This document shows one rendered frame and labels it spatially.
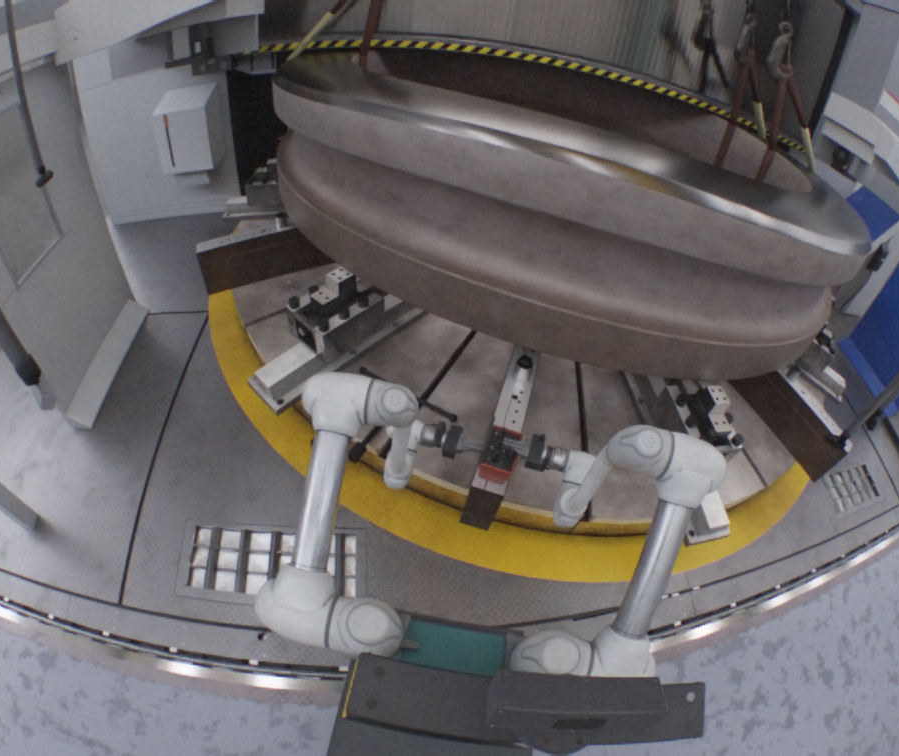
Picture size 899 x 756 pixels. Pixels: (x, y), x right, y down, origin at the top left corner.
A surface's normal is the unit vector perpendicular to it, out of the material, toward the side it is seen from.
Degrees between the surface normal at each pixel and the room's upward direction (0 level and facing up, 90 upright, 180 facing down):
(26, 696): 0
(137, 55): 90
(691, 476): 43
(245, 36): 90
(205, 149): 90
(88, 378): 37
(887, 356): 90
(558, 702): 29
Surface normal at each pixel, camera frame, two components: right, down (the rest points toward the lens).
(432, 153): -0.49, 0.62
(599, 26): 0.11, 0.75
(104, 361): 0.68, -0.53
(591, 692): 0.18, -0.93
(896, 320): -0.99, 0.00
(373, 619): 0.20, -0.63
